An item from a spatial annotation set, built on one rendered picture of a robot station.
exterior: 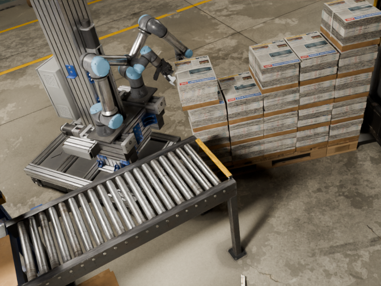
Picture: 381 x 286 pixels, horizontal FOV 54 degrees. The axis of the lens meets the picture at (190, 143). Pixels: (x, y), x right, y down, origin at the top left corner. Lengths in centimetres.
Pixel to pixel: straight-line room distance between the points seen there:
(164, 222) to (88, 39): 135
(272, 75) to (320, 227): 122
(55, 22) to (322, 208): 242
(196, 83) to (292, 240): 139
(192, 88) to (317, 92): 101
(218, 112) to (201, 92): 24
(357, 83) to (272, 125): 72
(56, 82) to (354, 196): 253
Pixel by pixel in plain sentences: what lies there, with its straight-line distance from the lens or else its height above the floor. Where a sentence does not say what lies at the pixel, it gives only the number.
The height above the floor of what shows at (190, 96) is 96.
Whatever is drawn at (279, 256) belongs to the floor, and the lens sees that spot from 294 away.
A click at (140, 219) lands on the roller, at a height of 80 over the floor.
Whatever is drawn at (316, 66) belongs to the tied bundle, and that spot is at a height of 98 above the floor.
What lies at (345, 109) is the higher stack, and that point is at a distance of 334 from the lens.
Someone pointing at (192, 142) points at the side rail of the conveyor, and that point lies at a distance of 262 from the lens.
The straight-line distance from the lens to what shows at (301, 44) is 308.
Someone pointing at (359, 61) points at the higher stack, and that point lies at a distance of 311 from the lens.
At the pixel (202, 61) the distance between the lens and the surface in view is 296.
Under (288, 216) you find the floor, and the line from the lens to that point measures 314.
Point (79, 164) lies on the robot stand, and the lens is 365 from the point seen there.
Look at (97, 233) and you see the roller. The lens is 226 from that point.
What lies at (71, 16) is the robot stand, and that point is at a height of 162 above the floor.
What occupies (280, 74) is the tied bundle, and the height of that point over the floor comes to 98.
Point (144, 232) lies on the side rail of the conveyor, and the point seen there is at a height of 77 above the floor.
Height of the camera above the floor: 252
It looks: 41 degrees down
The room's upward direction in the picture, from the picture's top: 11 degrees counter-clockwise
